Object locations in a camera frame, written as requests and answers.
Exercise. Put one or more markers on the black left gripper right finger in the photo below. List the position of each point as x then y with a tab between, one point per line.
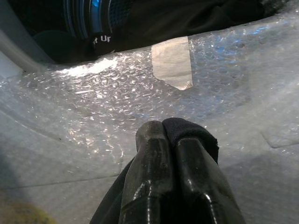
201	177

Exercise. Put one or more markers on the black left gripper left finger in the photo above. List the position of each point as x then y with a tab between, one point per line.
151	168

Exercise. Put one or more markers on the white washing machine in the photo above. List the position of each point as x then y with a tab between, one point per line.
16	51

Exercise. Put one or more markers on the clear bubble wrap sheet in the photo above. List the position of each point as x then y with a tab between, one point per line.
116	98

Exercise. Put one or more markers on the white tape piece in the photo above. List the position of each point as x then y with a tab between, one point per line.
171	60

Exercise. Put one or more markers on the yellow label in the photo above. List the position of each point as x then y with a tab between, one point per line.
21	214

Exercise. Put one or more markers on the black garment with white print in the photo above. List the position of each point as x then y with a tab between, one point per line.
187	16

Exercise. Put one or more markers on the blue lit washer drum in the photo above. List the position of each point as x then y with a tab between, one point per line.
98	21

